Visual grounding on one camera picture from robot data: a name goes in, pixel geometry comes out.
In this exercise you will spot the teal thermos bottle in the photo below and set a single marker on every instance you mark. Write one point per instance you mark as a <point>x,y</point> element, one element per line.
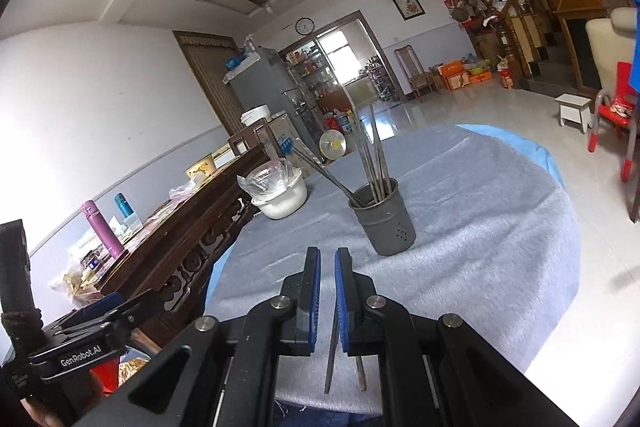
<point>123,204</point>

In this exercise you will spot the brown wooden chair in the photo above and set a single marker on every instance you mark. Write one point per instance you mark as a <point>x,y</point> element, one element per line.
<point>419,79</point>

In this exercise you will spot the blue garment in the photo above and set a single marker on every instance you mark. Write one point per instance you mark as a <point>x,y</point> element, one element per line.
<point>636,9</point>

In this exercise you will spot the blue table cover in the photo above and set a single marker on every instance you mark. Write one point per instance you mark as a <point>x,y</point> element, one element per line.
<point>530,147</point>

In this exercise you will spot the red box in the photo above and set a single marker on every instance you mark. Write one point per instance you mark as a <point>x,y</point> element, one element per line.
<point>107,372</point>

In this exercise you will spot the small dark jar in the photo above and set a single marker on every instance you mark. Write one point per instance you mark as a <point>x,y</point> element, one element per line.
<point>91,259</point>

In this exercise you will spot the round wall clock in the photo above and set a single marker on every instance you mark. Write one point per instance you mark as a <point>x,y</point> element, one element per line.
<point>304,26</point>

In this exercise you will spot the pendant ceiling lamp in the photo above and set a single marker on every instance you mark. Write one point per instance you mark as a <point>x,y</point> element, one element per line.
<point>270,8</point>

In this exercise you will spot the framed flower picture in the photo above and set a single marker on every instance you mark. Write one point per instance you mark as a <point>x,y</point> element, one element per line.
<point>407,4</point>

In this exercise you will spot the red child chair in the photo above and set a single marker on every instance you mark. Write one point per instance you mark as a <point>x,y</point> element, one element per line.
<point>617,112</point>

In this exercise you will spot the single metal chopstick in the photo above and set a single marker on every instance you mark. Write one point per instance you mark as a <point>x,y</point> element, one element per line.
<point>361,374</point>
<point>331,367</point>

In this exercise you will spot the golden speckled cloth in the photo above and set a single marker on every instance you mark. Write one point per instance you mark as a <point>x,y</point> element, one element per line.
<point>132,367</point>

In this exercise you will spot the carved wooden sideboard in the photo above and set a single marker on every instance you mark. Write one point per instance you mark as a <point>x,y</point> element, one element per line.
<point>165,247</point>

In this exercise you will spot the patterned sideboard mat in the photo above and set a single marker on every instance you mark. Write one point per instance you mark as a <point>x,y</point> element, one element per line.
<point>150,224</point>

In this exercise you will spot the white bowl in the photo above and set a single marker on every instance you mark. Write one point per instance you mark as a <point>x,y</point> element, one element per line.
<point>282,205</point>

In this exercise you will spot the brown curtained door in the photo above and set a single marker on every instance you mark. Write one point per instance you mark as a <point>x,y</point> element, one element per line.
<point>205,72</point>

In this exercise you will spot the grey refrigerator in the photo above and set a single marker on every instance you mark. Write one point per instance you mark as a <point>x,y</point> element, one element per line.
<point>260,82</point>

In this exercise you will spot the shelf with bottles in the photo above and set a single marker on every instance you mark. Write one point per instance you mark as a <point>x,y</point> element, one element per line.
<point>310,72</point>

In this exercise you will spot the person's blue trousers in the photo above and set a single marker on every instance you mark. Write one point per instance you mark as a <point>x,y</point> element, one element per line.
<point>310,418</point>

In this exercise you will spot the wooden stair railing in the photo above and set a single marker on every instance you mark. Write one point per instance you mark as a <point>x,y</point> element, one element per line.
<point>520,32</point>

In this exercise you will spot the person's left hand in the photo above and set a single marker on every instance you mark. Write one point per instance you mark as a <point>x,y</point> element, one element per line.
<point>50,413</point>

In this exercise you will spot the orange carton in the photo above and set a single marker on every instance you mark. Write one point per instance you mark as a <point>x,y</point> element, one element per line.
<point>455,77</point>

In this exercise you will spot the cream armchair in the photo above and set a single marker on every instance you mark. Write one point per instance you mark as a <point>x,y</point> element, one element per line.
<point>610,52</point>

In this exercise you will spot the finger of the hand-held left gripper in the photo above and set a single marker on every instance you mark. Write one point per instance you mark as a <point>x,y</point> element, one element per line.
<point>140,307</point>
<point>100,300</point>

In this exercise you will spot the purple thermos bottle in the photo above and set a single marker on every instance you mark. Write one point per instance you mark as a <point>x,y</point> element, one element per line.
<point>102,229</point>

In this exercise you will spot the small white stool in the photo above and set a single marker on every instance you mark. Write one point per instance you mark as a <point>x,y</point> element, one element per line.
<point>574,107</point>

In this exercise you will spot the clear plastic container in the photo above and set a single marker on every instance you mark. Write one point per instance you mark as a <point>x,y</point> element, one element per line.
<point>131,223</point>

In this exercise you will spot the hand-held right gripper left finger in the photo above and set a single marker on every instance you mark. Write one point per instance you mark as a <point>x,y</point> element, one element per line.
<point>314,302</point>

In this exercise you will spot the grey metal utensil holder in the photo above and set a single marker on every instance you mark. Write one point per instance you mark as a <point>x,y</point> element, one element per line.
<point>390,227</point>

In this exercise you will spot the bundle of grey chopsticks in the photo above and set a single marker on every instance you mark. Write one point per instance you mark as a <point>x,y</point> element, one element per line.
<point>380,187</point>

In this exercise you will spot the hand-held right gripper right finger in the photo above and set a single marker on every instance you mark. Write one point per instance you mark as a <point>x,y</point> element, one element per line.
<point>341,302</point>

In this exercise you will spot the dark wooden chair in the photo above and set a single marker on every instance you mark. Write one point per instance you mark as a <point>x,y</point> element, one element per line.
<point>250,139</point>

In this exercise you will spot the white freezer with blue print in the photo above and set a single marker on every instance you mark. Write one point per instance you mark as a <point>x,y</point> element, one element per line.
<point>282,137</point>

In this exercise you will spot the crumpled clear plastic bag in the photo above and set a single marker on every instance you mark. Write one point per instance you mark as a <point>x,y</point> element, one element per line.
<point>181,193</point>

